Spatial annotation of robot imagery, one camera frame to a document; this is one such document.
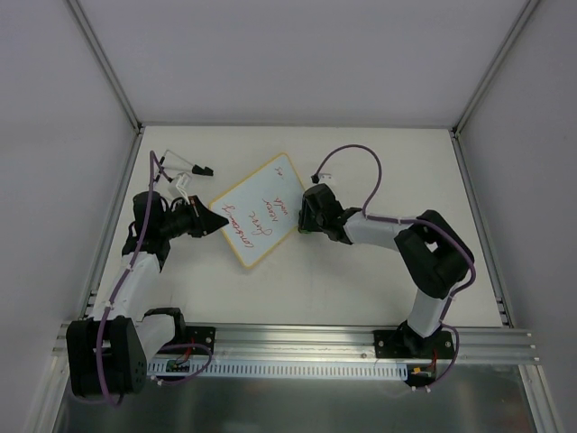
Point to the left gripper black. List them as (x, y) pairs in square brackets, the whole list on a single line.
[(195, 216)]

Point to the white slotted cable duct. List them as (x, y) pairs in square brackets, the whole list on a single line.
[(363, 370)]

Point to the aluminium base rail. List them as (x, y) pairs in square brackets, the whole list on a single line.
[(332, 344)]

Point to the aluminium frame post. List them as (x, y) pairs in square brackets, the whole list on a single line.
[(82, 21), (521, 21)]

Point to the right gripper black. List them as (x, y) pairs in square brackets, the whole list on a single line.
[(307, 216)]

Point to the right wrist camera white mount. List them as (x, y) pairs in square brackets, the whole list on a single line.
[(325, 178)]

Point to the left aluminium frame post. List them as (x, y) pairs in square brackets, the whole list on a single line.
[(82, 21)]

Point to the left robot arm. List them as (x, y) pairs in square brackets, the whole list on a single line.
[(109, 351)]

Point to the wire whiteboard stand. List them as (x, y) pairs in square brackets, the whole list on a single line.
[(171, 160)]

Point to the yellow-framed small whiteboard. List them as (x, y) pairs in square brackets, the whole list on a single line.
[(262, 210)]

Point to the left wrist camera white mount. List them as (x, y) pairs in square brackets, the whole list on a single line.
[(178, 186)]

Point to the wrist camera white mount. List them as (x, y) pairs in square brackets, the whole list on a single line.
[(178, 186), (325, 178)]

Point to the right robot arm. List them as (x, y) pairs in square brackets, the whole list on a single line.
[(438, 261)]

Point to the right aluminium frame post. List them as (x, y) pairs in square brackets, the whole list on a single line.
[(521, 21)]

